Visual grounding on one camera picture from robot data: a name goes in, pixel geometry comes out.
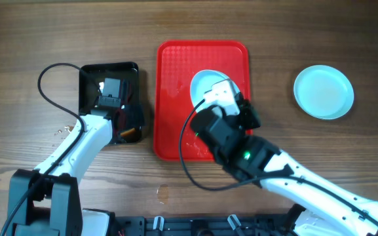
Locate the left black cable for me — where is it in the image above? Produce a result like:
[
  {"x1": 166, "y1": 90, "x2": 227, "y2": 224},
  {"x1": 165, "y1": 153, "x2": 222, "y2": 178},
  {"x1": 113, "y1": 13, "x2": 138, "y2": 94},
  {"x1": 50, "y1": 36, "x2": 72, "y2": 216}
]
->
[{"x1": 0, "y1": 62, "x2": 103, "y2": 236}]

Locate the red plastic tray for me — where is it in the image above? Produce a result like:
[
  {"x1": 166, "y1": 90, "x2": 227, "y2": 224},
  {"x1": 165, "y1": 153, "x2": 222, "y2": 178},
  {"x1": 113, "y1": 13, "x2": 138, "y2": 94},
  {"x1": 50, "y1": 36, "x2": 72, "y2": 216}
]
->
[{"x1": 153, "y1": 40, "x2": 251, "y2": 161}]

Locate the black cable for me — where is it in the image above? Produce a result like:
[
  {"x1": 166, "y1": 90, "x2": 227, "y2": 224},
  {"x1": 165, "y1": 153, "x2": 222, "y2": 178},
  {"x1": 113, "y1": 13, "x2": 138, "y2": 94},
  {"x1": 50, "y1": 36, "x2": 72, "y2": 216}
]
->
[
  {"x1": 178, "y1": 98, "x2": 378, "y2": 236},
  {"x1": 0, "y1": 62, "x2": 103, "y2": 236}
]

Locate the light blue plate top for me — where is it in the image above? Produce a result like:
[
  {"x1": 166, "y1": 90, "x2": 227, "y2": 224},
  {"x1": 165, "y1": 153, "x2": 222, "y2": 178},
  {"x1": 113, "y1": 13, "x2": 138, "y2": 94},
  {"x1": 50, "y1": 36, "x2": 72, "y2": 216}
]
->
[{"x1": 190, "y1": 69, "x2": 229, "y2": 112}]

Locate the light blue plate bottom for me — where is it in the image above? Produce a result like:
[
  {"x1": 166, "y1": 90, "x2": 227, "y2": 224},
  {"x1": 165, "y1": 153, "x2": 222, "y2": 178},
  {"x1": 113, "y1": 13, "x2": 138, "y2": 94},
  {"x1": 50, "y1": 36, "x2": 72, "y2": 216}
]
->
[{"x1": 312, "y1": 110, "x2": 349, "y2": 120}]

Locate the right black cable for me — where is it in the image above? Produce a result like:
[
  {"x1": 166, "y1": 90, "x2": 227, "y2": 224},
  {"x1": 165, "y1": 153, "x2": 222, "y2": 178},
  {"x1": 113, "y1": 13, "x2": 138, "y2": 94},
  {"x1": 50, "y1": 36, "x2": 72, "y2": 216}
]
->
[{"x1": 178, "y1": 98, "x2": 378, "y2": 236}]

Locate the green orange sponge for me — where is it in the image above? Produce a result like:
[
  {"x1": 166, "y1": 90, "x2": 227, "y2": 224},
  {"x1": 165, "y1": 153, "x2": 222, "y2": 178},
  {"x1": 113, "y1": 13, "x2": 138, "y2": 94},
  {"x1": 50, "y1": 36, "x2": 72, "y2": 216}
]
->
[{"x1": 120, "y1": 128, "x2": 136, "y2": 138}]

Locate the light blue plate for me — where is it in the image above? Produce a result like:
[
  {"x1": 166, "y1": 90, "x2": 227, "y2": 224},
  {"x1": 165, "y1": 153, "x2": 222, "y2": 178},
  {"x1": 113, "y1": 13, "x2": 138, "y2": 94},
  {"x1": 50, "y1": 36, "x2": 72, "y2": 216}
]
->
[
  {"x1": 293, "y1": 65, "x2": 354, "y2": 117},
  {"x1": 190, "y1": 69, "x2": 229, "y2": 112},
  {"x1": 312, "y1": 110, "x2": 349, "y2": 120}
]

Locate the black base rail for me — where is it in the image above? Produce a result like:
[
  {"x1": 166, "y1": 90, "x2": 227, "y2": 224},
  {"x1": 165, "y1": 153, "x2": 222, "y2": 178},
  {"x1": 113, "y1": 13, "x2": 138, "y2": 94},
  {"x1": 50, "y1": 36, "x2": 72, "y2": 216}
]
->
[{"x1": 109, "y1": 214, "x2": 296, "y2": 236}]

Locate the black water tray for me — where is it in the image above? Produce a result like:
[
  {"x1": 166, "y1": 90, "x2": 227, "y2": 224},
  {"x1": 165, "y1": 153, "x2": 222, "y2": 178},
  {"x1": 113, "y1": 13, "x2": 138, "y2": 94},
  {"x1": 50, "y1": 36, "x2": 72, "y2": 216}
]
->
[{"x1": 79, "y1": 62, "x2": 143, "y2": 144}]

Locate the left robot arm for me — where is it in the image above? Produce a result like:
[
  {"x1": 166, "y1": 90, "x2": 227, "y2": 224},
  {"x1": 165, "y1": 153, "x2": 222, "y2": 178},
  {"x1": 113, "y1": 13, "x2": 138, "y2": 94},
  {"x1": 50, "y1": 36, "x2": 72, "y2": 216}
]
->
[{"x1": 1, "y1": 104, "x2": 145, "y2": 235}]

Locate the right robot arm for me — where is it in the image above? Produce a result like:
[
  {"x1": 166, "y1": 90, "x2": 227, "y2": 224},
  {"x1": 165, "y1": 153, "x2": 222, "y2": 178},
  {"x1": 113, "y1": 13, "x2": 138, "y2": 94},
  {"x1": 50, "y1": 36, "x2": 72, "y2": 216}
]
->
[{"x1": 184, "y1": 100, "x2": 378, "y2": 235}]

